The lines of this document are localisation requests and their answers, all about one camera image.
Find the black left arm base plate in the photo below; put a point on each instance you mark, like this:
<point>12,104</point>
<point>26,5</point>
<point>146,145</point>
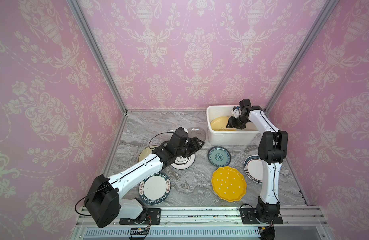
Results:
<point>147,217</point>

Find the white plastic bin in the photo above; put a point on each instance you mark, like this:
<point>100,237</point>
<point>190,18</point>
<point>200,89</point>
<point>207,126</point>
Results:
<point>239,137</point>

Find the teal blue floral plate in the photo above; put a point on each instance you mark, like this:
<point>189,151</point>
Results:
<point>219,156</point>

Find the aluminium right corner post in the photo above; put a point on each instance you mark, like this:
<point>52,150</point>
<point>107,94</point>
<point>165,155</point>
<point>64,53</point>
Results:
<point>311,35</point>

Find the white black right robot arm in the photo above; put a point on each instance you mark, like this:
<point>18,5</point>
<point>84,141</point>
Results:
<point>272,150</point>

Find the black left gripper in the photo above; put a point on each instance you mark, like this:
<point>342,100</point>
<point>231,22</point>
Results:
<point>195,145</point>

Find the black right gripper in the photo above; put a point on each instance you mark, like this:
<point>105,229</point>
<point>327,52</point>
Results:
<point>236,120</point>

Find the yellow polka dot plate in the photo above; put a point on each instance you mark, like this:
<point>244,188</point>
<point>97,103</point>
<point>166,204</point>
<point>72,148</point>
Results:
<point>229,184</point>

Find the white plate green red rim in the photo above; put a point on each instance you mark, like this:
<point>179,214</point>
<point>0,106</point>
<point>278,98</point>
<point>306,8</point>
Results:
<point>253,169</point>

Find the beige plate with wheat sprig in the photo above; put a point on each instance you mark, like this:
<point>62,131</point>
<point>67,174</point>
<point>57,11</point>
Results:
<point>145,153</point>

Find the aluminium corner post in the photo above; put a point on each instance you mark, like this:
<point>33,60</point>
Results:
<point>93,46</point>
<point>311,35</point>

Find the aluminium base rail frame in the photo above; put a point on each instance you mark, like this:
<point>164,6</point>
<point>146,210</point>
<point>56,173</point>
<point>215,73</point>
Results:
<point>210,223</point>

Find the pale yellow bear plate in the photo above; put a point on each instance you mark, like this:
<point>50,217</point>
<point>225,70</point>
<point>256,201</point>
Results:
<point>220,125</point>

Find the aluminium left corner post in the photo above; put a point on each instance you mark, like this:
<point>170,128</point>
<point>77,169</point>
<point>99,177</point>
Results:
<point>93,46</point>

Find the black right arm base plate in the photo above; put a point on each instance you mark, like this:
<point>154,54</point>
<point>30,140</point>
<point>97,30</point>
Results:
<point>249,216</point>

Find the white plate with quatrefoil border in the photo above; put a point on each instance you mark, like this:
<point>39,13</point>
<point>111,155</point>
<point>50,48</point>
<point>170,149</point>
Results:
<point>182,163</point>

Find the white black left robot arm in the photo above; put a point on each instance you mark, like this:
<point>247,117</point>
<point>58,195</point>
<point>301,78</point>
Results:
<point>104,200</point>

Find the white plate teal lettered rim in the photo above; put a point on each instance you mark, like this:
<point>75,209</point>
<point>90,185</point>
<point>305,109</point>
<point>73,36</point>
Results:
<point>155,189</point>

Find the clear glass plate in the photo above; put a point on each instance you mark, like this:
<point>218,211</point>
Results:
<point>197,132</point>

